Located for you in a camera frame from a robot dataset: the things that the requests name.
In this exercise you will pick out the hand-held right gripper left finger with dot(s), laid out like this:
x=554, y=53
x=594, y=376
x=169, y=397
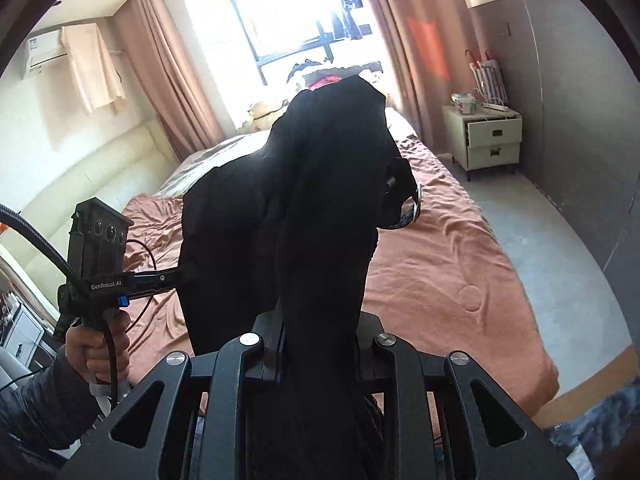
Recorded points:
x=270, y=355

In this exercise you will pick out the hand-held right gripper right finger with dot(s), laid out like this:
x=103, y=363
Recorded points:
x=370, y=360

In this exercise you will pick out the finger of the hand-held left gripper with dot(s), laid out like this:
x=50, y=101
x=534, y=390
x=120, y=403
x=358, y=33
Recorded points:
x=155, y=280

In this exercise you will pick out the black pants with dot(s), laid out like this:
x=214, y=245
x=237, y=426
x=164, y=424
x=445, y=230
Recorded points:
x=310, y=210

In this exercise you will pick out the person's left forearm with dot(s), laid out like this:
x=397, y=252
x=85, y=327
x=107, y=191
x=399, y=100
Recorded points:
x=40, y=405

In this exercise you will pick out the person's left hand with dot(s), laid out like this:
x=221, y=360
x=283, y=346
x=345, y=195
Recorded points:
x=87, y=355

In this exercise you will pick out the cream padded headboard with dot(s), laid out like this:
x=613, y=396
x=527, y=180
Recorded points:
x=100, y=175

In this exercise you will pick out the brown fleece blanket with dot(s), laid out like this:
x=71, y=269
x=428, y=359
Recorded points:
x=440, y=270

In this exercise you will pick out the white cabinet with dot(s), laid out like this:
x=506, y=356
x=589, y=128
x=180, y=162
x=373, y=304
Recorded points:
x=22, y=332

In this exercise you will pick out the brown curtain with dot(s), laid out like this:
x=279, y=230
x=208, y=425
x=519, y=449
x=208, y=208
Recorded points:
x=400, y=35
x=170, y=85

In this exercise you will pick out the beige hanging cloth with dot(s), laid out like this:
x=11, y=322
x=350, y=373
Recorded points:
x=95, y=70

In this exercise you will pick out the beige plush toy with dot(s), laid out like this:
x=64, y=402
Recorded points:
x=257, y=112

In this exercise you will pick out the white air conditioner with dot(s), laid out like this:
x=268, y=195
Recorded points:
x=45, y=50

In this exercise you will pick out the grey fuzzy cloth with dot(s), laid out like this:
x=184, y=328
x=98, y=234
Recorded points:
x=590, y=420

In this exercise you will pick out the white nightstand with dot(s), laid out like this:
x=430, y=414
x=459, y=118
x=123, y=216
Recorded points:
x=492, y=150

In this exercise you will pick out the red cloth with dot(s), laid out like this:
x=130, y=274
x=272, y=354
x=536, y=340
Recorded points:
x=325, y=82

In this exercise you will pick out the white printed cup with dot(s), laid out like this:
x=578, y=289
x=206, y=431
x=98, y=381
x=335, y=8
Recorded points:
x=463, y=104

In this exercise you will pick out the white power strip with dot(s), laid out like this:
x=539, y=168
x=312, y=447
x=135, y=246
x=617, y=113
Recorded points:
x=500, y=108

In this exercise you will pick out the black and white cloth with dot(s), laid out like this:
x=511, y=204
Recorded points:
x=350, y=67

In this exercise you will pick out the striped bag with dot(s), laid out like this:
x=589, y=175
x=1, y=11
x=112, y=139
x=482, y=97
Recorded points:
x=487, y=80

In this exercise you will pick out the hanging blue jeans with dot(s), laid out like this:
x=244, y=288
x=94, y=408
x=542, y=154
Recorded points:
x=350, y=20

